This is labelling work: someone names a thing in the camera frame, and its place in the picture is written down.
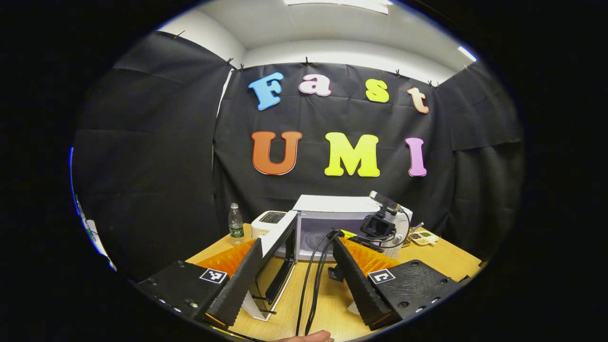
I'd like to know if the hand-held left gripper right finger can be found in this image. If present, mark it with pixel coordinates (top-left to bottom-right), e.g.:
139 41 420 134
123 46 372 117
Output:
332 236 465 331

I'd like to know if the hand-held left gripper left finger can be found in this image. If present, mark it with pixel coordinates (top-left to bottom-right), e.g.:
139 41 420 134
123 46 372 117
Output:
137 238 264 329

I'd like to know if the white microwave oven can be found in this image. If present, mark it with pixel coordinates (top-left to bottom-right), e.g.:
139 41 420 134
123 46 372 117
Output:
241 194 413 322

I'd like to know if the white divided seasoning dish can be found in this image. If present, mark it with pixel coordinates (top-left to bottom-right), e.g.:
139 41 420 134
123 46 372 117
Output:
409 229 439 247

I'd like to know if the clear plastic water bottle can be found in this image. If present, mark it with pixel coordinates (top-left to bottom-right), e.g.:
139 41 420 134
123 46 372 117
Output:
228 202 245 246

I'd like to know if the white toaster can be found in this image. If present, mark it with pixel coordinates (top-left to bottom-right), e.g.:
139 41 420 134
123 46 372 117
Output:
250 210 288 239

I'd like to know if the black backdrop cloth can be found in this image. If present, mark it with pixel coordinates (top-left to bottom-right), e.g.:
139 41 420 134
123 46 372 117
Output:
71 31 525 281

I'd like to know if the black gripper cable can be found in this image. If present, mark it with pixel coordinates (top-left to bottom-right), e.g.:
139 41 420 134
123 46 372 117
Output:
295 230 335 336
304 230 344 336

